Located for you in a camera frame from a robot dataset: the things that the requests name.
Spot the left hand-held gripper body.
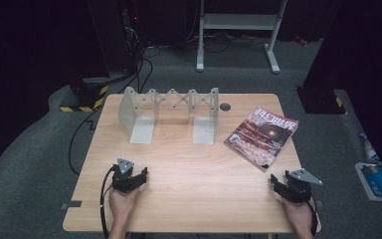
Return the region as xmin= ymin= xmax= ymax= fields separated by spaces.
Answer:
xmin=110 ymin=157 xmax=140 ymax=194

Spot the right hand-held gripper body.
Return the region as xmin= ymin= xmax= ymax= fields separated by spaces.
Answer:
xmin=284 ymin=168 xmax=323 ymax=204

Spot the white expandable bookend rack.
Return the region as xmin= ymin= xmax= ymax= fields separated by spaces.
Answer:
xmin=117 ymin=87 xmax=221 ymax=145

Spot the red and blue magazine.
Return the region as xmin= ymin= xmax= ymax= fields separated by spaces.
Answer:
xmin=223 ymin=107 xmax=300 ymax=173

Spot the person's right hand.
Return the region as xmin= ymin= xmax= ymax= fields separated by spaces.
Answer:
xmin=280 ymin=195 xmax=316 ymax=227

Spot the grey tape strip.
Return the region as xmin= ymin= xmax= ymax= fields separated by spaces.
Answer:
xmin=60 ymin=200 xmax=84 ymax=211

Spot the black yellow striped base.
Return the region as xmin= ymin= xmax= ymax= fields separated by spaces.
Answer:
xmin=59 ymin=77 xmax=109 ymax=114

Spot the black stand with yellow mark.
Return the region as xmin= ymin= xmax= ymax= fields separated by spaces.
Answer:
xmin=295 ymin=86 xmax=348 ymax=116

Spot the small red object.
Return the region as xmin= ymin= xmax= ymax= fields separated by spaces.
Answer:
xmin=293 ymin=35 xmax=310 ymax=46

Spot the white metal stand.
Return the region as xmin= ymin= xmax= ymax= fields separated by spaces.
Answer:
xmin=196 ymin=0 xmax=288 ymax=75

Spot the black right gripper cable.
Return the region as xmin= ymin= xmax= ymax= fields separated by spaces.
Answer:
xmin=305 ymin=198 xmax=320 ymax=237

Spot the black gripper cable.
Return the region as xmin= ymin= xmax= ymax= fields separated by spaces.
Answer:
xmin=99 ymin=165 xmax=117 ymax=239
xmin=305 ymin=198 xmax=320 ymax=237

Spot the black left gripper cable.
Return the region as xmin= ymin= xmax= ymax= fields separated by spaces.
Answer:
xmin=99 ymin=165 xmax=117 ymax=239

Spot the long black floor cable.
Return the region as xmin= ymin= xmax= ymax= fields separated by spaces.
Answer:
xmin=67 ymin=49 xmax=154 ymax=176

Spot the black computer with wires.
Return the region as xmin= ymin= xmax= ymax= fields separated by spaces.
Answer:
xmin=120 ymin=0 xmax=147 ymax=52

